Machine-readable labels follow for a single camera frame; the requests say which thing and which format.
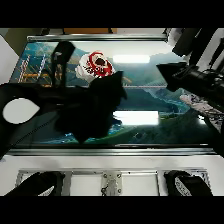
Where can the white T-shirt with red print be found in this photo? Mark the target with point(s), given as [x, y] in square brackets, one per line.
[85, 65]

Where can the black garment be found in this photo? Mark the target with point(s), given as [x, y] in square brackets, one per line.
[95, 110]

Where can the dark hanging clothes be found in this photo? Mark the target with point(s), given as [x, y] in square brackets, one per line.
[190, 40]

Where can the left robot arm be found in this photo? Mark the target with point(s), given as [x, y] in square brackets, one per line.
[20, 110]

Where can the pale patterned garment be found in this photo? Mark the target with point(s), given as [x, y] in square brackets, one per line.
[200, 106]

